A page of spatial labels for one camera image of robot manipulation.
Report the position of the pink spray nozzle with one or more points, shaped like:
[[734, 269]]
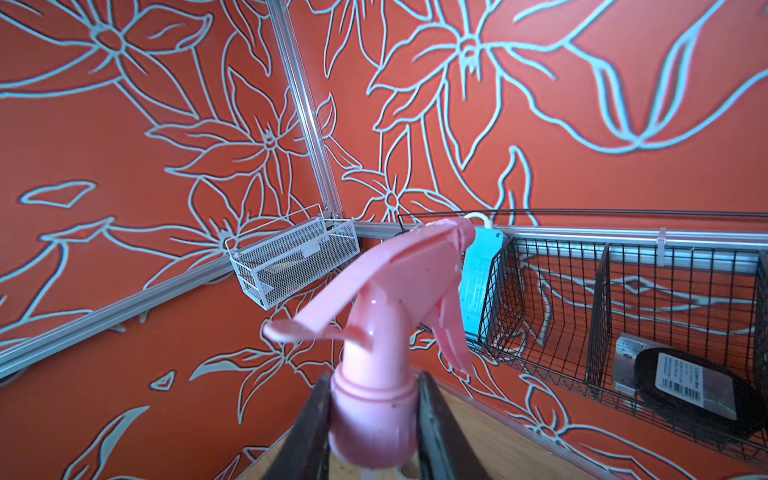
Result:
[[373, 306]]

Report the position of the black wire basket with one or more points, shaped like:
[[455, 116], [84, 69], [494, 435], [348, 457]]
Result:
[[575, 295]]

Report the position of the clear plastic wall bin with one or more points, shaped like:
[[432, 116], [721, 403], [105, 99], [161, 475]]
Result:
[[273, 266]]

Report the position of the light blue box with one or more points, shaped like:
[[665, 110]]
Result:
[[476, 272]]

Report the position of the black round device with label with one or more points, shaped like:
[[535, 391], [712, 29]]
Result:
[[691, 393]]

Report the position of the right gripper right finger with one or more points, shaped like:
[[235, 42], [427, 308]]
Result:
[[443, 450]]

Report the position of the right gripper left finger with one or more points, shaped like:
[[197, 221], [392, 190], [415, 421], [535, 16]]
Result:
[[305, 452]]

